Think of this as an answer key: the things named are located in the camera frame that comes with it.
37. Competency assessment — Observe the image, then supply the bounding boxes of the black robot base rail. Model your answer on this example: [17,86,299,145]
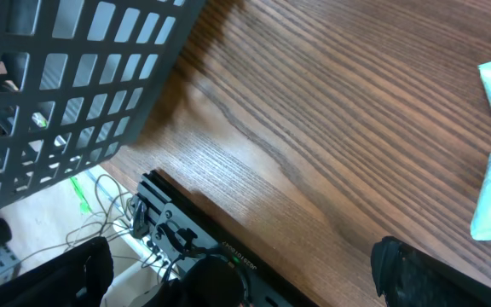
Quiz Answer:
[132,171,313,307]

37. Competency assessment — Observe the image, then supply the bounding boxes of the black mesh shopping basket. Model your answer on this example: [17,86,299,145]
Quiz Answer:
[0,1,203,209]

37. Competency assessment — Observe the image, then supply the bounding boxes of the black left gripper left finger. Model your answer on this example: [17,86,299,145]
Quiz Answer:
[0,237,113,307]

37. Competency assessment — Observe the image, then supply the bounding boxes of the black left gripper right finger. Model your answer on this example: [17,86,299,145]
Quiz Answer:
[371,236,491,307]

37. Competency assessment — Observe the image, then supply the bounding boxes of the grey loose floor cables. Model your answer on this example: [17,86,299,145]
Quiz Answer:
[10,172,170,274]

